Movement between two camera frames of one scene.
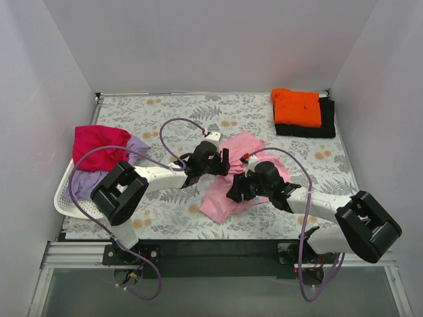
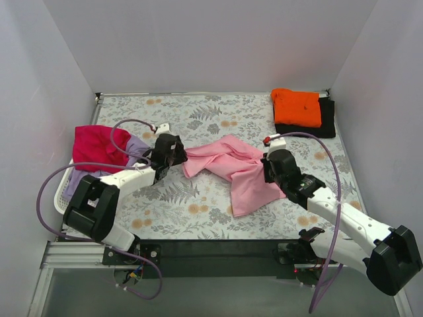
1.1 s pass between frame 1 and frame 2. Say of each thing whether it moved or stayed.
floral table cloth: stayed
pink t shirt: moved
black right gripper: moved
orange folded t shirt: stayed
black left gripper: moved
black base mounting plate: stayed
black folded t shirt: stayed
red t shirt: stayed
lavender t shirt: stayed
